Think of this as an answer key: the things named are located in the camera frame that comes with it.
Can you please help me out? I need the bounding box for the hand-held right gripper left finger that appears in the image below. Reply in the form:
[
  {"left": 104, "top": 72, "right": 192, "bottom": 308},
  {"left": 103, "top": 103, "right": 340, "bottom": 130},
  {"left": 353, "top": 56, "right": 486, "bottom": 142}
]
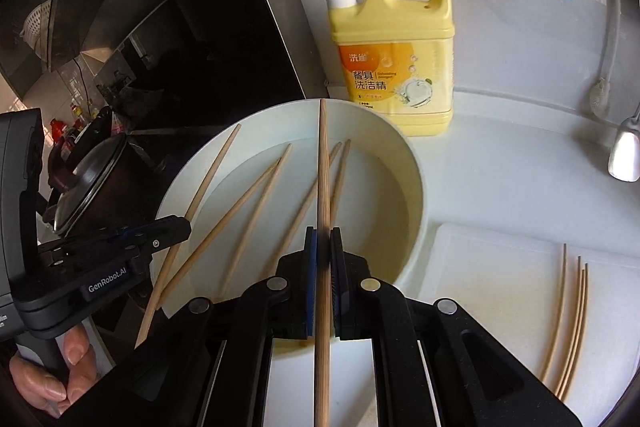
[{"left": 50, "top": 227, "right": 321, "bottom": 427}]

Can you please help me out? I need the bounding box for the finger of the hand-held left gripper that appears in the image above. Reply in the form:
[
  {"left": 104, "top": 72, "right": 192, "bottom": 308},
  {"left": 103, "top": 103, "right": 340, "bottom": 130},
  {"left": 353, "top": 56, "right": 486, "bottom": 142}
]
[{"left": 114, "top": 215, "right": 193, "bottom": 254}]

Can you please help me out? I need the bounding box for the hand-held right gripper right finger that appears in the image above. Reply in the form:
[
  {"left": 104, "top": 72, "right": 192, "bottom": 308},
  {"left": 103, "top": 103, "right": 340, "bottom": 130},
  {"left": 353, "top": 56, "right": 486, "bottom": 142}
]
[{"left": 329, "top": 227, "right": 586, "bottom": 427}]

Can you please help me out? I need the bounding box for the wooden chopstick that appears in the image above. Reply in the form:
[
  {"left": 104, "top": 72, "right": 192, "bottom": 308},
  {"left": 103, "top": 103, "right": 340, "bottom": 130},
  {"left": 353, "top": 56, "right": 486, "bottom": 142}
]
[
  {"left": 135, "top": 123, "right": 242, "bottom": 349},
  {"left": 540, "top": 243, "right": 568, "bottom": 383},
  {"left": 262, "top": 142, "right": 343, "bottom": 280},
  {"left": 315, "top": 98, "right": 326, "bottom": 427},
  {"left": 218, "top": 157, "right": 288, "bottom": 300},
  {"left": 555, "top": 255, "right": 583, "bottom": 397},
  {"left": 327, "top": 139, "right": 352, "bottom": 230},
  {"left": 156, "top": 144, "right": 292, "bottom": 310},
  {"left": 560, "top": 262, "right": 589, "bottom": 402}
]

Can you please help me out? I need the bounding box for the white plastic basin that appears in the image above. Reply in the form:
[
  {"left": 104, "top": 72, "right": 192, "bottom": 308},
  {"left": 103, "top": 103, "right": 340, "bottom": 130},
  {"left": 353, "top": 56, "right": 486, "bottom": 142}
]
[{"left": 152, "top": 99, "right": 429, "bottom": 348}]

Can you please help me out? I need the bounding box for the person's left hand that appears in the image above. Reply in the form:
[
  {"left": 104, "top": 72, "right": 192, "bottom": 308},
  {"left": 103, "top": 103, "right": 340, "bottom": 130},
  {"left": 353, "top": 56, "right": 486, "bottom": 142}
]
[{"left": 9, "top": 324, "right": 99, "bottom": 419}]

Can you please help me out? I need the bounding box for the dark pot with glass lid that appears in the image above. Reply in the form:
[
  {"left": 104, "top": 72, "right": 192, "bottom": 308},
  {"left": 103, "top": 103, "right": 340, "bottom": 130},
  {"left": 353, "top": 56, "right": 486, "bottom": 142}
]
[{"left": 42, "top": 132, "right": 166, "bottom": 249}]

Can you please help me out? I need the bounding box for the cluster of condiment bottles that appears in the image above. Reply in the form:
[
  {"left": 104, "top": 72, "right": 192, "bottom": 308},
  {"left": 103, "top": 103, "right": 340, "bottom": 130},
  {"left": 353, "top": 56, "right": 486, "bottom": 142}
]
[{"left": 47, "top": 104, "right": 126, "bottom": 145}]

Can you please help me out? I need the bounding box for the white plastic cutting board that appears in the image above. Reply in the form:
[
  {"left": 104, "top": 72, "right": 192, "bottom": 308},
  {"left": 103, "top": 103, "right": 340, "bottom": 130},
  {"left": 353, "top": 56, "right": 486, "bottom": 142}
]
[{"left": 415, "top": 222, "right": 637, "bottom": 414}]

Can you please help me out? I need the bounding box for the black range hood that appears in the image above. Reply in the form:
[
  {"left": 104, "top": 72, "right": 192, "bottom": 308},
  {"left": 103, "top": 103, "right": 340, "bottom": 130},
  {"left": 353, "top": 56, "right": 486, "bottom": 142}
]
[{"left": 0, "top": 0, "right": 307, "bottom": 144}]

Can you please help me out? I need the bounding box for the yellow dish soap bottle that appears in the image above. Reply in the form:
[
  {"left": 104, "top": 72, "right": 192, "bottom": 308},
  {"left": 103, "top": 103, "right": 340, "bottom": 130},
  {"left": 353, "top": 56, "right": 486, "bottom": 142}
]
[{"left": 294, "top": 0, "right": 456, "bottom": 138}]

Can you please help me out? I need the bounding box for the stainless steel spatula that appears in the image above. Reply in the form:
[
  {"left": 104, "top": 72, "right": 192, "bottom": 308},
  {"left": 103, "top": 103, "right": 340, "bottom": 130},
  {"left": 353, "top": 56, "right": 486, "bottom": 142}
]
[{"left": 607, "top": 102, "right": 640, "bottom": 183}]

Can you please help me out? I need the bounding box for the white bottle brush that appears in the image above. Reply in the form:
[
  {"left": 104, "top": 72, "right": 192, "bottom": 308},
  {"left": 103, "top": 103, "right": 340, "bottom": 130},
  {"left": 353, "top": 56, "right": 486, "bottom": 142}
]
[{"left": 588, "top": 0, "right": 624, "bottom": 118}]

